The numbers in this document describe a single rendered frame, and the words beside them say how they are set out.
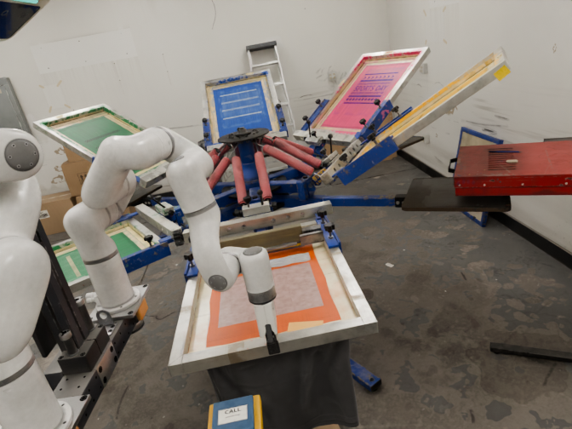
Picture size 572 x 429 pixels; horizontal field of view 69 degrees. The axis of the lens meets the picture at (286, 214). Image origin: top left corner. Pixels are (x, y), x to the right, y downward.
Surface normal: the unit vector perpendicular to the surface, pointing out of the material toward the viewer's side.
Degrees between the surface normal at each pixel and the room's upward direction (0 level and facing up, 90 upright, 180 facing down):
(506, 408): 0
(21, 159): 95
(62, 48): 90
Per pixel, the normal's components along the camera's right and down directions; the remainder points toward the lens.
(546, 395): -0.17, -0.91
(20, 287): 0.79, 0.07
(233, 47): 0.11, 0.37
